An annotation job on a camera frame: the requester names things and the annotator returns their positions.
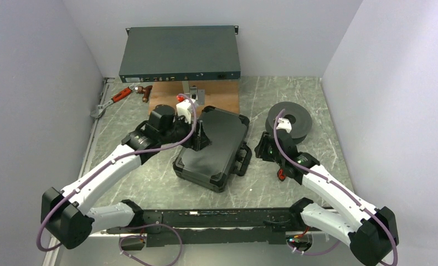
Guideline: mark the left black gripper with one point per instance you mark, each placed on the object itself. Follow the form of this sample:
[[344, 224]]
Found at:
[[199, 139]]

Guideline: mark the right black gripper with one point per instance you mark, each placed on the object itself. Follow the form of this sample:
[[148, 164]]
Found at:
[[261, 149]]

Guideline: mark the black foam-lined poker case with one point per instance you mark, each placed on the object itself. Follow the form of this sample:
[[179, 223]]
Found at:
[[228, 154]]

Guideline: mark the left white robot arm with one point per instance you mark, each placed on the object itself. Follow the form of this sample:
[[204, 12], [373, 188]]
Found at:
[[69, 213]]

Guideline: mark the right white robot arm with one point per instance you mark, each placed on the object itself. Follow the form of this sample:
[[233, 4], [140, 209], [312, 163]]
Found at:
[[370, 232]]

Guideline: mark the red black utility knife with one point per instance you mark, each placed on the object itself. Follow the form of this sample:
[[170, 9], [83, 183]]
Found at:
[[281, 175]]

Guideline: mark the black filament spool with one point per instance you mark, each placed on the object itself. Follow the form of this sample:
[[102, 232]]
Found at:
[[296, 114]]

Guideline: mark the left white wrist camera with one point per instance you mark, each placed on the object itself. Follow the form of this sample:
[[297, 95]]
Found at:
[[186, 107]]

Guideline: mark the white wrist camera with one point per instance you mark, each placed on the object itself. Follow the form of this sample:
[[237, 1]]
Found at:
[[186, 107], [284, 124]]

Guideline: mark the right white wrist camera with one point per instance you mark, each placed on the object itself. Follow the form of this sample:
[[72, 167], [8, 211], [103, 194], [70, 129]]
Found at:
[[284, 124]]

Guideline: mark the grey metal bracket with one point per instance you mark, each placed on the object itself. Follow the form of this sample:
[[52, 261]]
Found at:
[[194, 92]]

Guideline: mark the brown wooden-handled brass tool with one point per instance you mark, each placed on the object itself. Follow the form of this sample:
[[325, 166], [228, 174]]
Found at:
[[145, 91]]

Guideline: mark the grey rack network switch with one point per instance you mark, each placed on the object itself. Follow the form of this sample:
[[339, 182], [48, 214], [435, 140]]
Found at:
[[180, 53]]

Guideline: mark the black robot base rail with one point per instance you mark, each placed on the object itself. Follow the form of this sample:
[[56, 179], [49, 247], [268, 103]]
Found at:
[[217, 226]]

